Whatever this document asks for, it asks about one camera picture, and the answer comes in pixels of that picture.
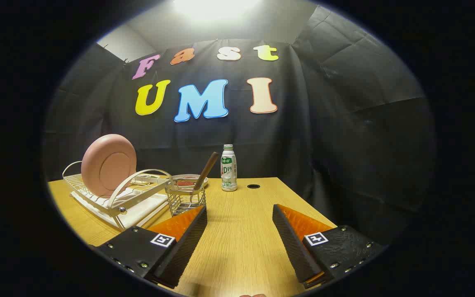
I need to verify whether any black backdrop cloth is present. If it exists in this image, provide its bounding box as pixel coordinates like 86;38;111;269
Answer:
42;4;436;248

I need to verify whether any wooden-handled spoon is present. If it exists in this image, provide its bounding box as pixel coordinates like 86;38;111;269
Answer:
190;152;220;203

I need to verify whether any white wire dish rack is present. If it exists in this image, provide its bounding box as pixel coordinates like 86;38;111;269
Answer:
62;161;173;231

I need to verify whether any white green-label bottle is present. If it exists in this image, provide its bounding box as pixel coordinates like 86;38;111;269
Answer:
221;144;238;192

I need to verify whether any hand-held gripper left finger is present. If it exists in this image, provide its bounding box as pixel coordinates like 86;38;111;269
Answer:
88;205;208;289

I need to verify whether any metal wire basket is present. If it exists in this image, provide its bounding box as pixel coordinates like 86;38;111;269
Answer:
165;178;207;217

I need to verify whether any pink plate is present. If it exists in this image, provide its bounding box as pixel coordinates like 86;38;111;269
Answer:
81;134;137;198

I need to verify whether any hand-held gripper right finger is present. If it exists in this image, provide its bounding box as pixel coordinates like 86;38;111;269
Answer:
272;204;386;289

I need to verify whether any beige round plate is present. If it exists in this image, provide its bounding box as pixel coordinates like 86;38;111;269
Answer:
172;174;209;188

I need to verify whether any white drip tray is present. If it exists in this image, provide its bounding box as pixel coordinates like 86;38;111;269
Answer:
71;191;169;231

